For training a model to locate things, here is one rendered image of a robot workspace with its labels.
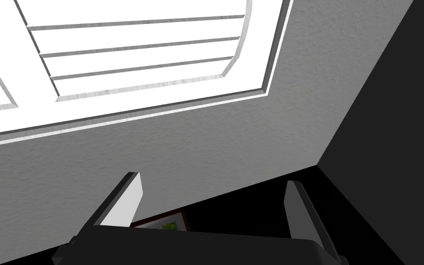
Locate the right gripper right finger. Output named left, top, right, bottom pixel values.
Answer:
left=284, top=180, right=340, bottom=258

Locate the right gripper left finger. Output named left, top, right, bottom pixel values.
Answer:
left=83, top=171, right=143, bottom=232

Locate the white panelled door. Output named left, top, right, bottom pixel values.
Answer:
left=0, top=0, right=295, bottom=150

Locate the framed picture with dark frame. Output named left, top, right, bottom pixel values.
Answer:
left=129, top=208, right=191, bottom=232

